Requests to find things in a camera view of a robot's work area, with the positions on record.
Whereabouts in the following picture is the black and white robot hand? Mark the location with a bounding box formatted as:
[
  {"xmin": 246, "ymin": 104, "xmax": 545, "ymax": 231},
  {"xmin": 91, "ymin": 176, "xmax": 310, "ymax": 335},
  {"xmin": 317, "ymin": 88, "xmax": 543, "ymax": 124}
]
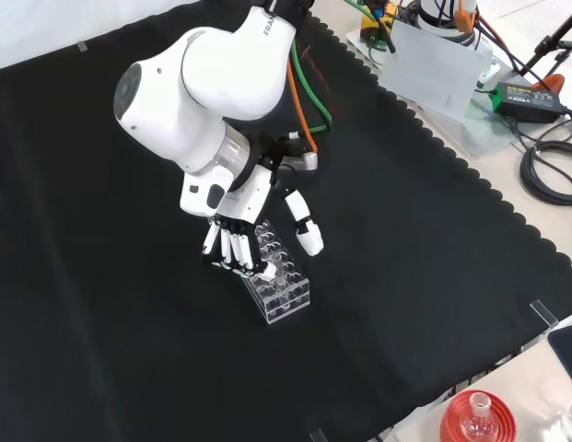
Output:
[{"xmin": 179, "ymin": 163, "xmax": 324, "ymax": 282}]

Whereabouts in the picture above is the clear glass test tube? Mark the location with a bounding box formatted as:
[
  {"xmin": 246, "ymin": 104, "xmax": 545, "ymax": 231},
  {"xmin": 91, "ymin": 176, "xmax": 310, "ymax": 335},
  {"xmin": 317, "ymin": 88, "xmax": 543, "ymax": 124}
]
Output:
[{"xmin": 266, "ymin": 260, "xmax": 289, "ymax": 296}]

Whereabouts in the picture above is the clear test tube rack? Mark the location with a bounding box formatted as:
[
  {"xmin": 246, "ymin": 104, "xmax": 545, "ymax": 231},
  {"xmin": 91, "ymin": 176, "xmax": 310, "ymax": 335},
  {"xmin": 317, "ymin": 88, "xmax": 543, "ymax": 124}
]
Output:
[{"xmin": 239, "ymin": 219, "xmax": 312, "ymax": 326}]

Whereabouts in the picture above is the black cloth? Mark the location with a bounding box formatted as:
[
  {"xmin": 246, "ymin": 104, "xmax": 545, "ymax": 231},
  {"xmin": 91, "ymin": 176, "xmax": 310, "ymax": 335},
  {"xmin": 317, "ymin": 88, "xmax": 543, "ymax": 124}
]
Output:
[{"xmin": 0, "ymin": 0, "xmax": 572, "ymax": 442}]

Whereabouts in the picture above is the yellow stop button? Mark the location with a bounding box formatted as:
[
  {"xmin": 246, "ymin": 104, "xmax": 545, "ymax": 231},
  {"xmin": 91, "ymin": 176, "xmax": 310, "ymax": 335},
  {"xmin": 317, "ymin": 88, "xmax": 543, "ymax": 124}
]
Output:
[{"xmin": 360, "ymin": 0, "xmax": 401, "ymax": 43}]

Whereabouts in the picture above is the pale board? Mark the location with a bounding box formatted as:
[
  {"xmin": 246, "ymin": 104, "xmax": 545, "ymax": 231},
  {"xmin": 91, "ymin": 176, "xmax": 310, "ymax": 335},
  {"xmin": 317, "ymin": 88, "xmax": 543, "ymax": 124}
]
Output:
[{"xmin": 379, "ymin": 19, "xmax": 494, "ymax": 122}]

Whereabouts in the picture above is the black power adapter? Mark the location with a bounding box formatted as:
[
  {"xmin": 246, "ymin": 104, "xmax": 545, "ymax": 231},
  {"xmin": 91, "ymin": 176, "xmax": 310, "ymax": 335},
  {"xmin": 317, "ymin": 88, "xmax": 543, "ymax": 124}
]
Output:
[{"xmin": 491, "ymin": 81, "xmax": 564, "ymax": 124}]

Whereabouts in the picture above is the round-bottom glass flask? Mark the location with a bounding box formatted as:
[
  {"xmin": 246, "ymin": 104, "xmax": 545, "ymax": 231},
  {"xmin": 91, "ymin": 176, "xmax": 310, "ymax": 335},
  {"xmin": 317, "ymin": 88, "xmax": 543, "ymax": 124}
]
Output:
[{"xmin": 460, "ymin": 392, "xmax": 495, "ymax": 439}]

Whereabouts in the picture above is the black tripod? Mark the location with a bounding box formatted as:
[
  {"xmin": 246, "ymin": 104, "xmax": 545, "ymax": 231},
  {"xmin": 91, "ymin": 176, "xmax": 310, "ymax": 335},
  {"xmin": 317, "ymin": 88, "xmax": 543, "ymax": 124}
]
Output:
[{"xmin": 519, "ymin": 6, "xmax": 572, "ymax": 93}]

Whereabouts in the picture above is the dark flat tablet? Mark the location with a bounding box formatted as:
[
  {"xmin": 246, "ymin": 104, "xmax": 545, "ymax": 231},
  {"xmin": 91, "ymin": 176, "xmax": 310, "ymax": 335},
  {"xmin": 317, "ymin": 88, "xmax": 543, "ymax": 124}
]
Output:
[{"xmin": 546, "ymin": 321, "xmax": 572, "ymax": 384}]

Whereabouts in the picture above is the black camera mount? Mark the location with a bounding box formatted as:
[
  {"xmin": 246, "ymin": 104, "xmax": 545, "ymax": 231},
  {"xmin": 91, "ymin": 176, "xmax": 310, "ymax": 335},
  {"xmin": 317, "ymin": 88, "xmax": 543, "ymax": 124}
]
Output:
[{"xmin": 246, "ymin": 131, "xmax": 314, "ymax": 185}]

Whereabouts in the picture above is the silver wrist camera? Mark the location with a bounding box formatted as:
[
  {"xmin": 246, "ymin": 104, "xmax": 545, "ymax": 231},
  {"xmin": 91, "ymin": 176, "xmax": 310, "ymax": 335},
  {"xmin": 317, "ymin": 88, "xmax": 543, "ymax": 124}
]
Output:
[{"xmin": 288, "ymin": 150, "xmax": 321, "ymax": 172}]

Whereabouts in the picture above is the orange cable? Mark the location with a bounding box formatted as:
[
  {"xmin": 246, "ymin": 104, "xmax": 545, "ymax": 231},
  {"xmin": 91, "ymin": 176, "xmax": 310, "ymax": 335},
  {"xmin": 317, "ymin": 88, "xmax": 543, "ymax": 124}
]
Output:
[{"xmin": 286, "ymin": 58, "xmax": 320, "ymax": 154}]

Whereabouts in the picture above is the green cable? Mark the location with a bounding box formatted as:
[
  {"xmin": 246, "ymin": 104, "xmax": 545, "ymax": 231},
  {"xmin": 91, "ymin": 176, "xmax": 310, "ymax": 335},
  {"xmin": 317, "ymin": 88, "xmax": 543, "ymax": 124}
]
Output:
[{"xmin": 291, "ymin": 39, "xmax": 333, "ymax": 135}]

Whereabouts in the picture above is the thin red wire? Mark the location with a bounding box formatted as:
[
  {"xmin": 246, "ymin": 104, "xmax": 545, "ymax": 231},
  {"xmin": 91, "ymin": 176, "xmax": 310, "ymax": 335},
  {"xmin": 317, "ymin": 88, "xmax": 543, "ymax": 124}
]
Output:
[{"xmin": 300, "ymin": 43, "xmax": 338, "ymax": 119}]

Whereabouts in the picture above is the grey base plate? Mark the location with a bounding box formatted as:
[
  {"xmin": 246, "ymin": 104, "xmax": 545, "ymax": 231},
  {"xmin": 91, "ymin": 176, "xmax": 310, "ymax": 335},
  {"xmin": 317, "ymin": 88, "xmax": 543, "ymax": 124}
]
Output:
[{"xmin": 344, "ymin": 26, "xmax": 513, "ymax": 160}]

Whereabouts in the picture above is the coiled black cable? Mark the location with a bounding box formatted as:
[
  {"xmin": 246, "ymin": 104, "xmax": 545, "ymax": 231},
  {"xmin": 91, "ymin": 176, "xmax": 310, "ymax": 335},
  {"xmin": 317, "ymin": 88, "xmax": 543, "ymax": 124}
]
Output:
[{"xmin": 519, "ymin": 139, "xmax": 572, "ymax": 207}]

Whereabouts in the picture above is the red ring stand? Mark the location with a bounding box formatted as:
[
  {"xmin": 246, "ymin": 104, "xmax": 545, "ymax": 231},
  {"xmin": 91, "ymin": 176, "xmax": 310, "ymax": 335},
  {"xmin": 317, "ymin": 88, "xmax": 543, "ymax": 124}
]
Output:
[{"xmin": 439, "ymin": 390, "xmax": 519, "ymax": 442}]

